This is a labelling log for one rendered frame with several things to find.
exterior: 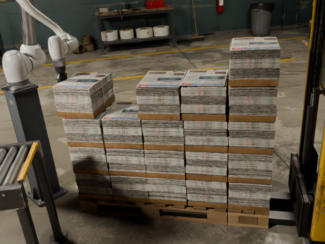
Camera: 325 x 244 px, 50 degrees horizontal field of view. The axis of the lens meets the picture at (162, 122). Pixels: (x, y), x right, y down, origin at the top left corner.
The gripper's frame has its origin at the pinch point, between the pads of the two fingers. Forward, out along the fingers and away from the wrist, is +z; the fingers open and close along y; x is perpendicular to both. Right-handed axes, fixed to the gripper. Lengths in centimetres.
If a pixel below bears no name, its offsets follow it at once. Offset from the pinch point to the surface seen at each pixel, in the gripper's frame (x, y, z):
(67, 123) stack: -8.3, -18.4, 16.5
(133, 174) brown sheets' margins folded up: -53, -19, 56
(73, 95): -16.2, -18.0, -4.4
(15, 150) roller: 7, -59, 17
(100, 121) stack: -32.6, -16.9, 15.3
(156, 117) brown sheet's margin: -74, -19, 10
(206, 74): -104, 8, -11
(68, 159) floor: 46, 61, 96
